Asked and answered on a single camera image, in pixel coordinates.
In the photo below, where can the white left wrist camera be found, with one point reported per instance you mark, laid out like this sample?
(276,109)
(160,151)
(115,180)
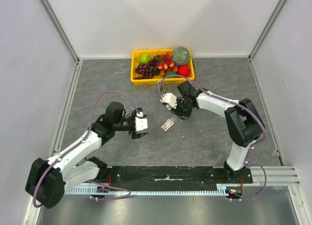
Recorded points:
(141,122)

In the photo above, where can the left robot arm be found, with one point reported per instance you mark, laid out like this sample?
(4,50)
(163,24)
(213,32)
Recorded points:
(49,179)

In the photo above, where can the green pear fruit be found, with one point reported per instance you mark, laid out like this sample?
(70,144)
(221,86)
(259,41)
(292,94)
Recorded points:
(144,58)

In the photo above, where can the green lime fruit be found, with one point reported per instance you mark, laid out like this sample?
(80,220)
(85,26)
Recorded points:
(170,74)

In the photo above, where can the green netted melon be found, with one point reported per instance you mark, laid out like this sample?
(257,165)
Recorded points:
(181,56)

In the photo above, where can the grey slotted cable duct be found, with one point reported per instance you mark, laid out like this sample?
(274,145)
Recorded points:
(96,191)

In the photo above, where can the green white stapler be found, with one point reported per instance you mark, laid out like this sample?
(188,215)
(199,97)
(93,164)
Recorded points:
(162,94)

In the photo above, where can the aluminium frame rail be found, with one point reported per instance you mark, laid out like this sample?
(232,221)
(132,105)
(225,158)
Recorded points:
(273,175)

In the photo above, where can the red strawberry cluster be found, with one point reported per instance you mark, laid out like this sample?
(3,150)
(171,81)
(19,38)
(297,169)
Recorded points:
(165,63)

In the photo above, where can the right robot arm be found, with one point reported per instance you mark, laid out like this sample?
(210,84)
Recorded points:
(244,124)

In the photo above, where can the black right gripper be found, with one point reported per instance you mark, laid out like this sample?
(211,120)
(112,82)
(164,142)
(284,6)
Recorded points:
(179,112)

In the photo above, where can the dark purple grape bunch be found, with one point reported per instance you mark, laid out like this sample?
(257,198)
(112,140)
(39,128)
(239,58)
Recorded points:
(146,71)

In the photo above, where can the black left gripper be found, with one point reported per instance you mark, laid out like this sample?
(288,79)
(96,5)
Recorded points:
(134,135)

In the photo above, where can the yellow plastic tray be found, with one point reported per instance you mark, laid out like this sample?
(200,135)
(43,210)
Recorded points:
(154,52)

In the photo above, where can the red white staple box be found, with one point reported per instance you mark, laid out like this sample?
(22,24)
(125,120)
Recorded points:
(170,122)

